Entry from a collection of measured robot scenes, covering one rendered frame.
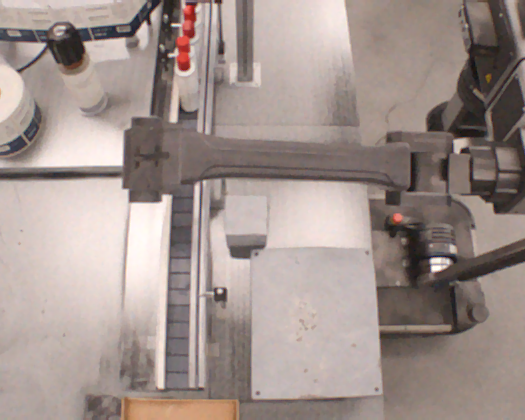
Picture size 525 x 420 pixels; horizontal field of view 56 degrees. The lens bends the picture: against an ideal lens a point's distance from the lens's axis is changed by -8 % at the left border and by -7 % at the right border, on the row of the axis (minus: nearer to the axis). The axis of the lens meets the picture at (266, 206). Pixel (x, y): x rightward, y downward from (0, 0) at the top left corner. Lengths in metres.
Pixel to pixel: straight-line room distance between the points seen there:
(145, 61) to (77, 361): 0.84
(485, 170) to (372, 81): 1.95
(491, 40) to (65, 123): 1.09
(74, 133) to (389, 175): 0.98
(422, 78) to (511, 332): 1.29
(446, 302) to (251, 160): 1.48
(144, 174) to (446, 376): 1.78
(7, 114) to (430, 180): 1.03
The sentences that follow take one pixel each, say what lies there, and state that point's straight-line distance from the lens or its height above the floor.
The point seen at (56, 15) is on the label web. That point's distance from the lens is 1.53.
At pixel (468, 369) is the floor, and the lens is 2.26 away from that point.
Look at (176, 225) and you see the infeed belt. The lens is 1.29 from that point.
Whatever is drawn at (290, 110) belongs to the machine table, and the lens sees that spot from 1.49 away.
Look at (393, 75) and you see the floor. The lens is 2.70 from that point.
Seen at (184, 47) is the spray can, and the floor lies 1.08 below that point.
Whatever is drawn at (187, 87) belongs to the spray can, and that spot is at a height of 1.00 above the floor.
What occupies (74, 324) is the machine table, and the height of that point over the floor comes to 0.83.
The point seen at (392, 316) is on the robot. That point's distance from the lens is 1.93.
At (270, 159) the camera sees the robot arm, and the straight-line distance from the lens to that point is 0.62.
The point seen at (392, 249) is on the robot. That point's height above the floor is 0.26.
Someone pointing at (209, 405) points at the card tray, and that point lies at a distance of 1.24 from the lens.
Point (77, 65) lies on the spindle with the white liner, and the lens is 1.34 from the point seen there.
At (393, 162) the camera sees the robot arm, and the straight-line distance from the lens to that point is 0.70.
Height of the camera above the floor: 2.07
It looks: 67 degrees down
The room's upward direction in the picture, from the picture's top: 4 degrees clockwise
